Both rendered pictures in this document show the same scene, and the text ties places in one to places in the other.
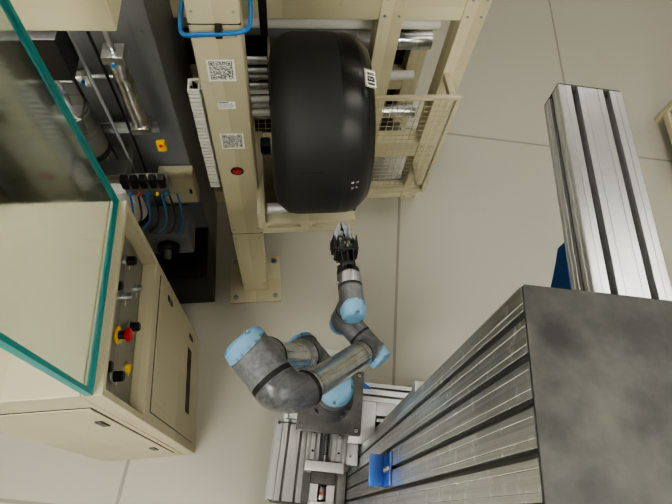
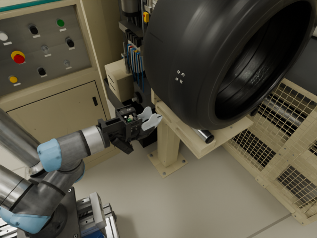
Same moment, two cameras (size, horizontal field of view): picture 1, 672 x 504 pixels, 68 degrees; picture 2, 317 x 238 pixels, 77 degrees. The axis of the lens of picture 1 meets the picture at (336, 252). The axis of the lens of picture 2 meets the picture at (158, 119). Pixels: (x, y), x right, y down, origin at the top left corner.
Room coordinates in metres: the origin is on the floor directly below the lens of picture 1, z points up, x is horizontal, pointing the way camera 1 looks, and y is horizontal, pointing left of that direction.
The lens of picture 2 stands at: (0.71, -0.42, 1.57)
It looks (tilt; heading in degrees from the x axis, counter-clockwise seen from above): 49 degrees down; 70
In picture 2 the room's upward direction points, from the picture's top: straight up
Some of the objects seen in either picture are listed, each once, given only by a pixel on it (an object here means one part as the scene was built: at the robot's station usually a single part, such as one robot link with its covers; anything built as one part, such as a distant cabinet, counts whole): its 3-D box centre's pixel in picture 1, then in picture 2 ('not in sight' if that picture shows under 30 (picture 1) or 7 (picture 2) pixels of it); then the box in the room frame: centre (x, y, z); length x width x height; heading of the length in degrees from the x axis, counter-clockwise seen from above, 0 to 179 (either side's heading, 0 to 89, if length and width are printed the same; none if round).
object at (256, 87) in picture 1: (246, 78); not in sight; (1.49, 0.47, 1.05); 0.20 x 0.15 x 0.30; 104
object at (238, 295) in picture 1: (255, 279); (167, 158); (1.09, 0.41, 0.01); 0.27 x 0.27 x 0.02; 14
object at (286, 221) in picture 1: (308, 215); (182, 123); (1.04, 0.13, 0.84); 0.36 x 0.09 x 0.06; 104
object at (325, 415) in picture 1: (332, 396); (42, 217); (0.37, -0.07, 0.77); 0.15 x 0.15 x 0.10
